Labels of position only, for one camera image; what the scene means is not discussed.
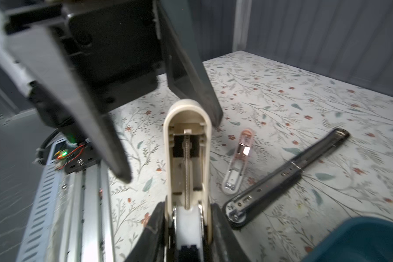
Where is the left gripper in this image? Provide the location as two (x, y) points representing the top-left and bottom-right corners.
(4, 1), (223, 183)

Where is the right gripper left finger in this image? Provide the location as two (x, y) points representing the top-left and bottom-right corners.
(124, 202), (165, 262)

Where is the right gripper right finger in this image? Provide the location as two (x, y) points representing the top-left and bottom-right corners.
(209, 203), (250, 262)

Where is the black stapler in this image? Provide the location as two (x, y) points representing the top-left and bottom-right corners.
(222, 128), (350, 230)

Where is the pink mini stapler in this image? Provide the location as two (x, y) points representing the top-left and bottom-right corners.
(222, 128), (255, 195)

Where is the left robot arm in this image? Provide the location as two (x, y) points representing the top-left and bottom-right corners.
(0, 1), (223, 183)

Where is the teal plastic tray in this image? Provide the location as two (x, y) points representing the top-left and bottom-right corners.
(303, 217), (393, 262)

